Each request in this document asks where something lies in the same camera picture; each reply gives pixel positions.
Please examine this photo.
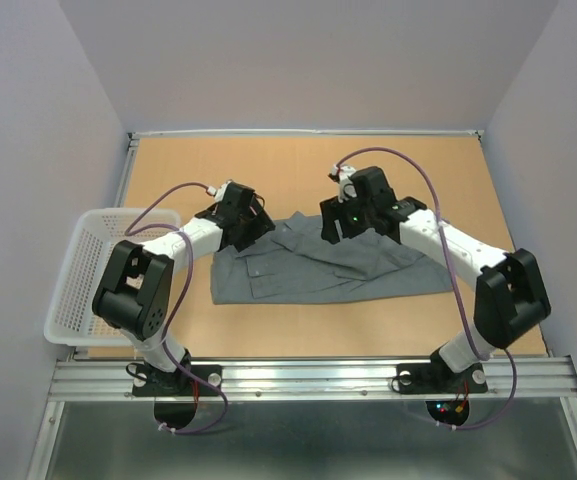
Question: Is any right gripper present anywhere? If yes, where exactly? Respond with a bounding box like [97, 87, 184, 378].
[319, 187, 375, 244]

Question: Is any grey long sleeve shirt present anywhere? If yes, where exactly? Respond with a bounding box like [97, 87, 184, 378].
[210, 212, 452, 305]

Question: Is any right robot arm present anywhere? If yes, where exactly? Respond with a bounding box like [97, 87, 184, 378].
[320, 166, 551, 391]

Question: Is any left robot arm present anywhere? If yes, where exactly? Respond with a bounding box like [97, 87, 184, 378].
[92, 181, 275, 396]

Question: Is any white plastic basket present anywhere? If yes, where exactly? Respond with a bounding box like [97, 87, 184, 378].
[42, 206, 182, 347]

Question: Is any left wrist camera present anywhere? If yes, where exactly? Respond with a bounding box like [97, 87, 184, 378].
[206, 180, 232, 203]

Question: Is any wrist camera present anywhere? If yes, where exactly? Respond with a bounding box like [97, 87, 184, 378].
[329, 165, 356, 203]
[206, 180, 232, 203]

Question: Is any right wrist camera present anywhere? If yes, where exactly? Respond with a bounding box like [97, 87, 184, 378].
[329, 165, 356, 203]

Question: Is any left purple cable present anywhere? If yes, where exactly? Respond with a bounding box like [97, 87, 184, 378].
[125, 180, 229, 435]

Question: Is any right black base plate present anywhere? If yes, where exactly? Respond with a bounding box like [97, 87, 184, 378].
[390, 362, 488, 395]

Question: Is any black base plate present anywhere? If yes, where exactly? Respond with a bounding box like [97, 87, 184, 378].
[390, 362, 488, 395]
[125, 362, 218, 397]

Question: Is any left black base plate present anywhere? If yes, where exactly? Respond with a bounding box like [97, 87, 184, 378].
[125, 362, 218, 397]

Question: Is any aluminium mounting rail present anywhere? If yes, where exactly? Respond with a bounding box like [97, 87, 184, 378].
[48, 355, 577, 403]

